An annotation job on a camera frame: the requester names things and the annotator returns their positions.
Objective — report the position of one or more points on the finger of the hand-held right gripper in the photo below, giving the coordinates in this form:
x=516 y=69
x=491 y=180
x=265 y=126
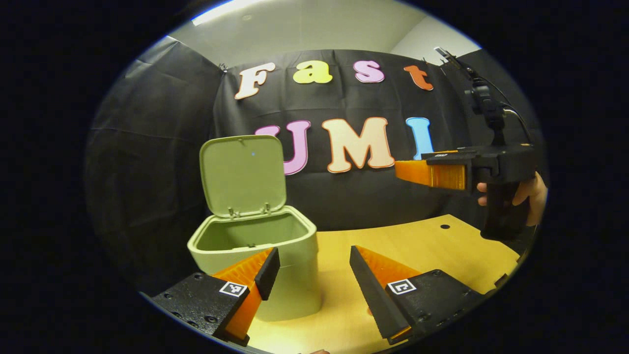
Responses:
x=442 y=174

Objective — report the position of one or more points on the wooden desktop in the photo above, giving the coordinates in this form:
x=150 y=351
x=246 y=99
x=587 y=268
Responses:
x=432 y=246

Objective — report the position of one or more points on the green desktop garbage bin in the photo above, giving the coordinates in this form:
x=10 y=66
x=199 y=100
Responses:
x=245 y=172

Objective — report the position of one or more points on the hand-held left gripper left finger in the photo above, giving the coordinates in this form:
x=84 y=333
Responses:
x=268 y=275

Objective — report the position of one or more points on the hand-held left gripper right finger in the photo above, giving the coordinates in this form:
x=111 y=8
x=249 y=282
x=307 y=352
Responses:
x=373 y=300

